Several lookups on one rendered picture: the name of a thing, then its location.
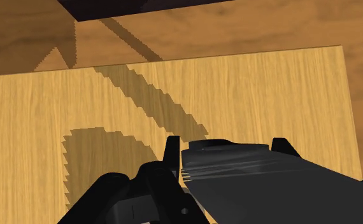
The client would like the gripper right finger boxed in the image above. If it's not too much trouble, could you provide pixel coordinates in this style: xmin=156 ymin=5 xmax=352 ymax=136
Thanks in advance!
xmin=271 ymin=137 xmax=363 ymax=190

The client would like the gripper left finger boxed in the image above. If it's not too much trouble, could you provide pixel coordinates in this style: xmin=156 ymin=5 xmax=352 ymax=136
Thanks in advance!
xmin=57 ymin=135 xmax=211 ymax=224

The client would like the light wooden table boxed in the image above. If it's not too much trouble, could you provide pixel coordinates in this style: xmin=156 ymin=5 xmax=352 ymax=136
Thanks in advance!
xmin=0 ymin=45 xmax=363 ymax=224

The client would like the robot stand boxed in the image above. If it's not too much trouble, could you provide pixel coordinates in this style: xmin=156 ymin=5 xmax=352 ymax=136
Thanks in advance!
xmin=57 ymin=0 xmax=234 ymax=22

